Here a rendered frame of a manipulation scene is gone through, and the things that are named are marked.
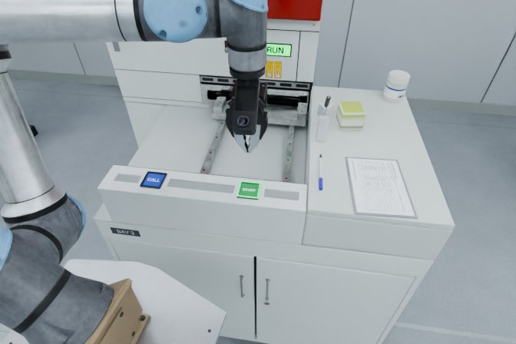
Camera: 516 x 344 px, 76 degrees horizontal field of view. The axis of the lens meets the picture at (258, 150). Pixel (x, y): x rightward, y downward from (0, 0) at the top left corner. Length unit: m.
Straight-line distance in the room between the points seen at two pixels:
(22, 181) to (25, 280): 0.18
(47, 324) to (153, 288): 0.28
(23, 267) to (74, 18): 0.42
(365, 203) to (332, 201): 0.08
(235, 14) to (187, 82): 0.84
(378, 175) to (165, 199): 0.57
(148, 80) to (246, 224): 0.82
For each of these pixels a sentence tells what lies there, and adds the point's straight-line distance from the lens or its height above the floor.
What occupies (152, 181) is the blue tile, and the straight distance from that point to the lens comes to 0.93.
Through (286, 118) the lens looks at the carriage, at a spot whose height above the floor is 0.88.
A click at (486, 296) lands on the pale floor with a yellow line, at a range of 2.10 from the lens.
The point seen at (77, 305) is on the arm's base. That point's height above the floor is 1.02.
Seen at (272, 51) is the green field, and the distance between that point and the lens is 1.26.
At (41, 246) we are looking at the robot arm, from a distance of 0.74.
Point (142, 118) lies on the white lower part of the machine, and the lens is 1.61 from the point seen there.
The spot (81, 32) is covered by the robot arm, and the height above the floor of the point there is 1.44.
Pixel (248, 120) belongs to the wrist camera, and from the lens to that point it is 0.62.
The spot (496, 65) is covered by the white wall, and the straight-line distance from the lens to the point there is 3.26.
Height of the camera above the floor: 1.60
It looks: 40 degrees down
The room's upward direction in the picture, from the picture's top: straight up
